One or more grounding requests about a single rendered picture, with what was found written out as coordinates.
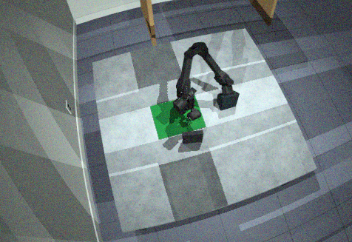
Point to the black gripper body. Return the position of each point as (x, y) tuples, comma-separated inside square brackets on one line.
[(194, 114)]

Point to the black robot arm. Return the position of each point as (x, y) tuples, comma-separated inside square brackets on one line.
[(184, 83)]

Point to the green circuit board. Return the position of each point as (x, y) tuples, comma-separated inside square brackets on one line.
[(168, 121)]

